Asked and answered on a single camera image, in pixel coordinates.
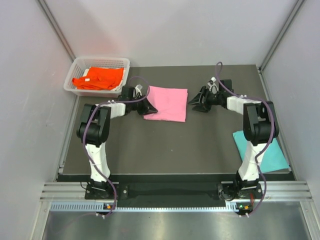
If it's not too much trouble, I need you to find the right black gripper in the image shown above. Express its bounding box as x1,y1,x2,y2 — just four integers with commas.
188,86,223,113

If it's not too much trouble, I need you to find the orange t shirt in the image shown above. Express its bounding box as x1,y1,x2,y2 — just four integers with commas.
71,66,125,91

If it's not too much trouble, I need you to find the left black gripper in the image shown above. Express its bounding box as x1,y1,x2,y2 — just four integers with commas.
129,93,158,116

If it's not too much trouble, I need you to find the white plastic laundry basket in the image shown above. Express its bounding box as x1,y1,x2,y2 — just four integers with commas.
63,55,131,98

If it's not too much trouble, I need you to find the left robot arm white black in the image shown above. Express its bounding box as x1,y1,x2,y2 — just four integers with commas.
76,84,158,200

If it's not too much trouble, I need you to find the slotted white cable duct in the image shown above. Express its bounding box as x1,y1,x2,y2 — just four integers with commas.
50,202,249,213

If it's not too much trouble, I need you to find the folded teal t shirt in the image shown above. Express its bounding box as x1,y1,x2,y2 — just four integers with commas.
232,130,290,173

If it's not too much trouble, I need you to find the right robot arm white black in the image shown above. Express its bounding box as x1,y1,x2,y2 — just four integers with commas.
188,77,279,201

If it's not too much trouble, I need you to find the pink t shirt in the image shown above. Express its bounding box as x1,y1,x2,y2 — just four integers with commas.
143,86,188,123

